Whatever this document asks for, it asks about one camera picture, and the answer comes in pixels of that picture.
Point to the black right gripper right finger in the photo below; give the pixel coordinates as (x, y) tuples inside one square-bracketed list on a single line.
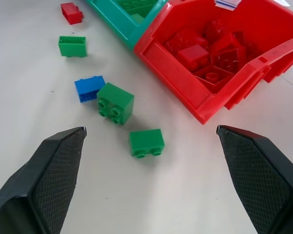
[(258, 175)]

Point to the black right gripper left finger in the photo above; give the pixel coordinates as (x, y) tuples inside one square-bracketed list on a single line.
[(46, 175)]

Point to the blue building brick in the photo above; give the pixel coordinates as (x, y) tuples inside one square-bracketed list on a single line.
[(86, 87)]

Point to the square green building brick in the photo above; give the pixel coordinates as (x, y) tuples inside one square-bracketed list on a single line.
[(116, 101)]

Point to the small green building brick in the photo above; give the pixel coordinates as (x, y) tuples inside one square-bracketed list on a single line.
[(146, 142)]

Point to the red building brick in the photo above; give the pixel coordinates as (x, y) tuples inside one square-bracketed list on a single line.
[(230, 40), (213, 78), (228, 59), (71, 12), (194, 56), (183, 40)]

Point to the long green building brick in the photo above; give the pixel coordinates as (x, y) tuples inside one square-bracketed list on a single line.
[(72, 46)]

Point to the red plastic storage bin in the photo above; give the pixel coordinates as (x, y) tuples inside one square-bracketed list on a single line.
[(183, 65)]

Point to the green plastic storage bin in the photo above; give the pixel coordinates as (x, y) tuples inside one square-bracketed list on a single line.
[(117, 19)]

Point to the white paper label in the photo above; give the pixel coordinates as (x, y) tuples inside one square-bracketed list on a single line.
[(225, 3)]

